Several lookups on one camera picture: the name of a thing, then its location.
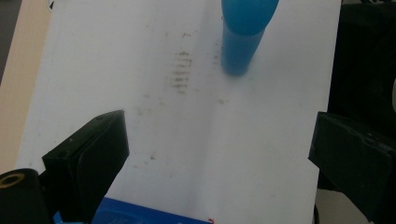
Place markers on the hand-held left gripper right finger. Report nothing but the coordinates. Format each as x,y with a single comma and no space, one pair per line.
355,155

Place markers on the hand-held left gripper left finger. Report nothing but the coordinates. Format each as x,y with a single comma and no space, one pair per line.
84,158

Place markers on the blue flat box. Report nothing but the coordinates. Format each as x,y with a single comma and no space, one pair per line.
134,213

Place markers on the white paper sheet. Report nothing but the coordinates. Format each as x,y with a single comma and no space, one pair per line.
199,102

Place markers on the blue plastic cup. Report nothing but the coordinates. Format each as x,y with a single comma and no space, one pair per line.
242,37

